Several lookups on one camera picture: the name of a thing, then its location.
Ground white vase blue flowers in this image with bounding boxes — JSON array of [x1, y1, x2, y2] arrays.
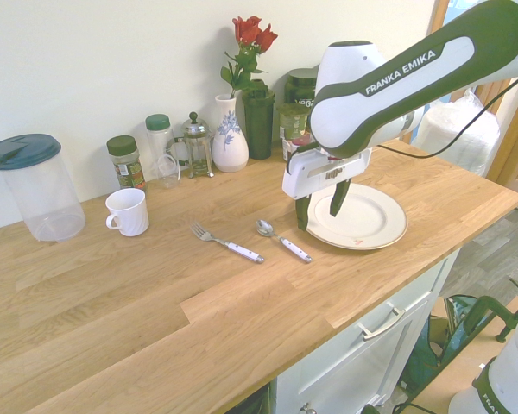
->
[[211, 94, 250, 173]]

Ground clear pitcher teal lid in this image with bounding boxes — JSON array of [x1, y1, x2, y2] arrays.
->
[[0, 133, 87, 242]]

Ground green bar clamp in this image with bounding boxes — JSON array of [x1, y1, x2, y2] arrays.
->
[[439, 294, 518, 367]]

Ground white handled fork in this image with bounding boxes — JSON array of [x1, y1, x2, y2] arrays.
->
[[189, 221, 266, 265]]

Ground red roses bouquet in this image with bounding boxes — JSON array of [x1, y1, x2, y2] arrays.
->
[[219, 16, 280, 99]]

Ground brown and white cup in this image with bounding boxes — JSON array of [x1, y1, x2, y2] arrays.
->
[[281, 137, 306, 163]]

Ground white kitchen cabinet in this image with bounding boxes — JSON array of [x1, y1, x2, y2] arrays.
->
[[275, 248, 461, 414]]

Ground spice jar dark lid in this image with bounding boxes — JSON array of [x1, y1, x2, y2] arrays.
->
[[106, 135, 148, 193]]

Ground white plastic bag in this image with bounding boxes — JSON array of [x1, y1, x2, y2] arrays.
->
[[413, 87, 502, 178]]

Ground clear bottle green cap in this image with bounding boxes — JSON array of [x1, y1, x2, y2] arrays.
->
[[144, 113, 174, 181]]

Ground small clear measuring cup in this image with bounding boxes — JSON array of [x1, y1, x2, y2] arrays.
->
[[156, 154, 181, 190]]

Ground silver drawer handle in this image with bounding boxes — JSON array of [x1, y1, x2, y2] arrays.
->
[[357, 306, 405, 342]]

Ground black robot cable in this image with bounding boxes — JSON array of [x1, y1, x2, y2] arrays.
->
[[376, 72, 518, 160]]

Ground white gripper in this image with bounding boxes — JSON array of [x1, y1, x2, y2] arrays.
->
[[282, 147, 375, 232]]

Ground white plate gold rim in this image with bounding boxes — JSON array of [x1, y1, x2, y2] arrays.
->
[[304, 184, 409, 252]]

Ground glass french press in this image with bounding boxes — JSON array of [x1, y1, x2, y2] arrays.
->
[[167, 111, 216, 179]]

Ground white handled spoon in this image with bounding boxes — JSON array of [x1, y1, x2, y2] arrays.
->
[[255, 218, 313, 264]]

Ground dark green protein tub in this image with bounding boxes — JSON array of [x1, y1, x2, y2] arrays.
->
[[283, 67, 321, 107]]

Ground dark green shaker bottle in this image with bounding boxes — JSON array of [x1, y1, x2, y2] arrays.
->
[[241, 78, 276, 160]]

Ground white ceramic mug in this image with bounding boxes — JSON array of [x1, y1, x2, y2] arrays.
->
[[104, 187, 150, 238]]

